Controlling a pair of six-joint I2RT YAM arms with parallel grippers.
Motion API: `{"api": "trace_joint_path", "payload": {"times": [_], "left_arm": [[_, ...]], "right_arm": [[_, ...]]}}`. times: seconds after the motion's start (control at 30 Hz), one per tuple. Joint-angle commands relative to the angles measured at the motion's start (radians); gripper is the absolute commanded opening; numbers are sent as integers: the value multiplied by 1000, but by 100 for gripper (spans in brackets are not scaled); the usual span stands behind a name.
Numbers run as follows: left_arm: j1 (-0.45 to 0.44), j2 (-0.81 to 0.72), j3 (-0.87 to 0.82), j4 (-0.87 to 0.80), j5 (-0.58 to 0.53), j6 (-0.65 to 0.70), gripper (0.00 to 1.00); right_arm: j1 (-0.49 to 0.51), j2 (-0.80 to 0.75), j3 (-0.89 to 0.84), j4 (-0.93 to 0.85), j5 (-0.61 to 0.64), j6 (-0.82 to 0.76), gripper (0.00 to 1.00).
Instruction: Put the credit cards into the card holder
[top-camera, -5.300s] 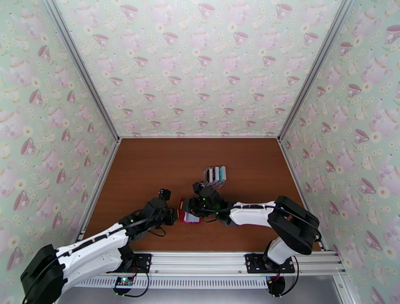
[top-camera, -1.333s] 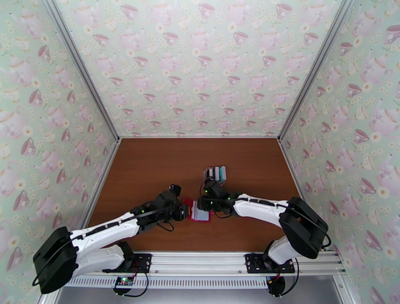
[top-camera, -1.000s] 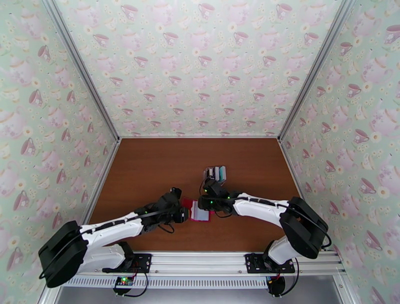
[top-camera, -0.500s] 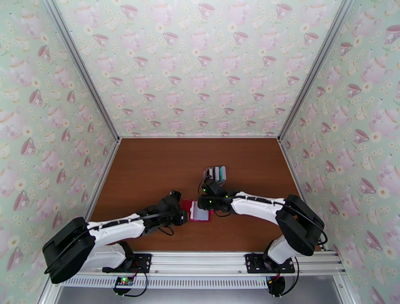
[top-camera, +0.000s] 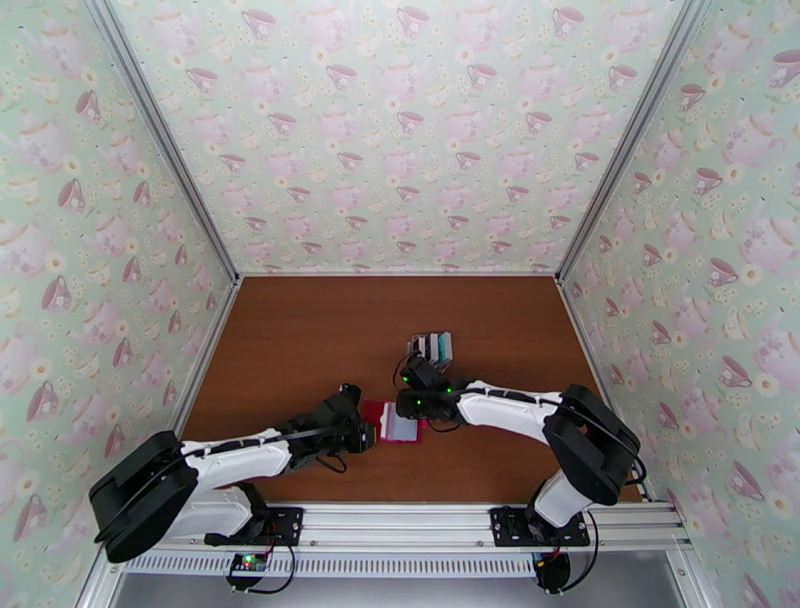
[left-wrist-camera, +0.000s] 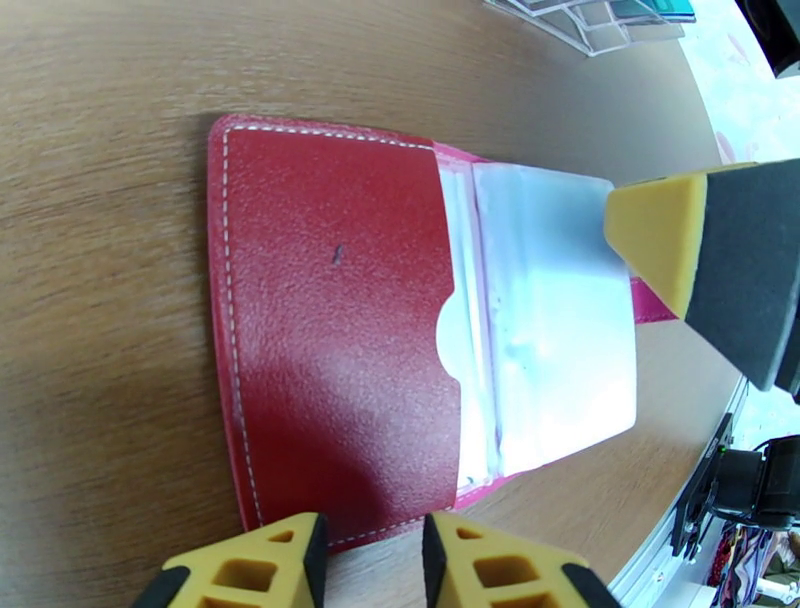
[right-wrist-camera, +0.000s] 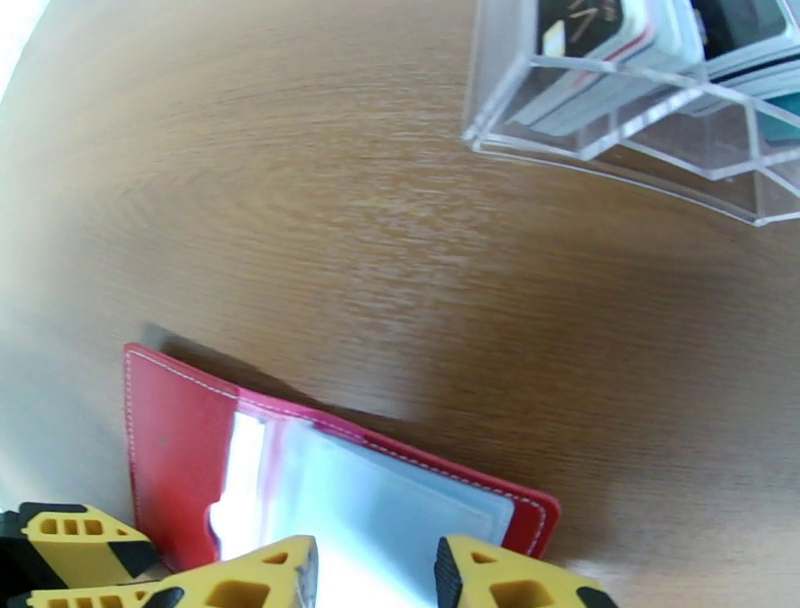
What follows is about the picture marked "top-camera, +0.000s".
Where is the red card holder wallet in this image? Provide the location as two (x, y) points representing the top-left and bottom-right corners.
(361, 399), (431, 446)

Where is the clear acrylic card stand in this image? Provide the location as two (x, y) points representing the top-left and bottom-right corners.
(406, 331), (455, 379)

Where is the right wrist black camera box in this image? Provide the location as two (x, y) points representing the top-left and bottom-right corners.
(404, 354), (444, 390)

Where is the wide aluminium mounting rail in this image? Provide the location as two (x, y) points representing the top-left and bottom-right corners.
(102, 499), (695, 551)

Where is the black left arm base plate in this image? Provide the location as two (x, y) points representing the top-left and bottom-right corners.
(204, 506), (304, 546)

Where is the perforated white cable tray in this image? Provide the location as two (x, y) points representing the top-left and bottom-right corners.
(118, 552), (539, 578)

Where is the short aluminium table rail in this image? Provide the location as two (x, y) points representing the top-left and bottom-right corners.
(240, 269), (559, 279)

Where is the black power cable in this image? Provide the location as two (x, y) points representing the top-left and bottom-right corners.
(246, 543), (299, 595)
(549, 509), (603, 594)

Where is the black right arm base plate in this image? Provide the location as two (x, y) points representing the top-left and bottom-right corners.
(489, 506), (591, 548)

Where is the aluminium table side rail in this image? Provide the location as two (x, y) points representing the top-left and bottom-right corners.
(171, 279), (244, 439)
(557, 279), (654, 501)

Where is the black controller board mount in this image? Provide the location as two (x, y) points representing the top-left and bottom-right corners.
(226, 551), (271, 592)
(534, 552), (571, 594)

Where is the aluminium frame post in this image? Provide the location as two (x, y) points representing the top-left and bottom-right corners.
(82, 0), (243, 284)
(554, 0), (717, 286)

